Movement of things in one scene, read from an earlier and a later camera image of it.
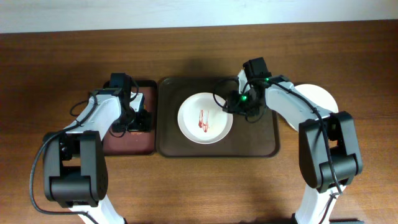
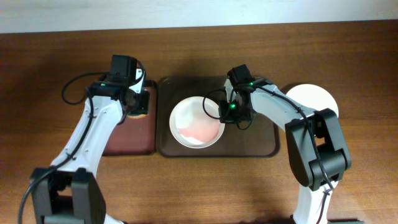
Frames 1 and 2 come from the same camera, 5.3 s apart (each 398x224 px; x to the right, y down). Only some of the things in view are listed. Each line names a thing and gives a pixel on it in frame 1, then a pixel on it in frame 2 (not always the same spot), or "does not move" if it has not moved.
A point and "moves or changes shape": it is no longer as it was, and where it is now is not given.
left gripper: [143, 124] -> [145, 107]
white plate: [318, 97] does not move
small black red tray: [132, 142] does not move
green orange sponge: [135, 132] moves or changes shape
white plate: [201, 120] moves or changes shape
